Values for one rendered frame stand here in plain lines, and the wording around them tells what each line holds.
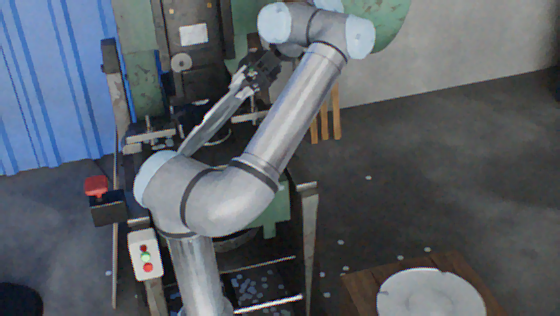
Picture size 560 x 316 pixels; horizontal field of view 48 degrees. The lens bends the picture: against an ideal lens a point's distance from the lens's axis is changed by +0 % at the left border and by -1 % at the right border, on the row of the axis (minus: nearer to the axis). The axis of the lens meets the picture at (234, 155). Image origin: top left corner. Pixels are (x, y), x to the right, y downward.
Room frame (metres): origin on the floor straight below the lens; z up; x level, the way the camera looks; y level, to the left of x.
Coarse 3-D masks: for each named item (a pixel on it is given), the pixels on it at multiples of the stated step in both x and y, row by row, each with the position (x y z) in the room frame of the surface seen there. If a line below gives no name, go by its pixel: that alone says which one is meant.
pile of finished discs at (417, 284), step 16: (400, 272) 1.31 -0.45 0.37; (416, 272) 1.31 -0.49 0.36; (432, 272) 1.30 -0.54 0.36; (448, 272) 1.29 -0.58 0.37; (384, 288) 1.26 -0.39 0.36; (400, 288) 1.26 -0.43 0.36; (416, 288) 1.25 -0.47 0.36; (432, 288) 1.24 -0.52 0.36; (448, 288) 1.23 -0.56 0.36; (464, 288) 1.23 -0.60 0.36; (384, 304) 1.20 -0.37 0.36; (400, 304) 1.20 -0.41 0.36; (416, 304) 1.18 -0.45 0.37; (432, 304) 1.18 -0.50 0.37; (448, 304) 1.17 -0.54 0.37; (464, 304) 1.17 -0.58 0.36; (480, 304) 1.16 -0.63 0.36
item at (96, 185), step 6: (102, 174) 1.41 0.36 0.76; (90, 180) 1.39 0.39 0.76; (96, 180) 1.38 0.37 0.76; (102, 180) 1.38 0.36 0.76; (90, 186) 1.36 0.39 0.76; (96, 186) 1.36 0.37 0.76; (102, 186) 1.35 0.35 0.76; (90, 192) 1.34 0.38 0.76; (96, 192) 1.34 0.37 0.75; (102, 192) 1.34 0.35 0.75
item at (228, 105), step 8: (240, 88) 1.35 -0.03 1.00; (232, 96) 1.34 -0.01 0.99; (216, 104) 1.29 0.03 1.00; (224, 104) 1.32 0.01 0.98; (232, 104) 1.42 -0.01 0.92; (240, 104) 1.51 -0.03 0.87; (216, 112) 1.31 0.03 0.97; (224, 112) 1.43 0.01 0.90; (232, 112) 1.49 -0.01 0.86; (208, 120) 1.30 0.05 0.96; (216, 120) 1.42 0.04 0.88; (224, 120) 1.48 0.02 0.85; (200, 128) 1.28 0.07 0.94; (208, 128) 1.40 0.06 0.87; (216, 128) 1.46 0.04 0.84; (192, 136) 1.27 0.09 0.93; (200, 136) 1.38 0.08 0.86; (208, 136) 1.44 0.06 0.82; (184, 144) 1.27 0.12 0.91; (192, 144) 1.34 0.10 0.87; (200, 144) 1.43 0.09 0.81; (184, 152) 1.32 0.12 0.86; (192, 152) 1.41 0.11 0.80
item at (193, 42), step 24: (168, 0) 1.56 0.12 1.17; (192, 0) 1.57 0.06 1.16; (216, 0) 1.58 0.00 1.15; (168, 24) 1.56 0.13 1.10; (192, 24) 1.57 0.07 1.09; (216, 24) 1.58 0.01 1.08; (192, 48) 1.57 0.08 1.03; (216, 48) 1.58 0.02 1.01; (192, 72) 1.54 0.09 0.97; (216, 72) 1.55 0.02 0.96; (192, 96) 1.54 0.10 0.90
